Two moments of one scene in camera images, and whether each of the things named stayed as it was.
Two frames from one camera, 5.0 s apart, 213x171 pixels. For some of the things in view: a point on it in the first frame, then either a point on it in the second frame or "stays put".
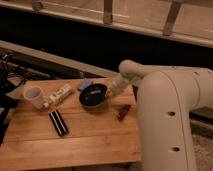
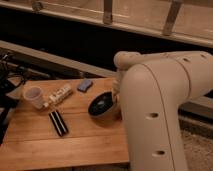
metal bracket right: x=171 y=18 stays put
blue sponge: x=85 y=84 stays put
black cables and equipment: x=12 y=73 stays put
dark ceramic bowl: x=92 y=96 → x=101 y=104
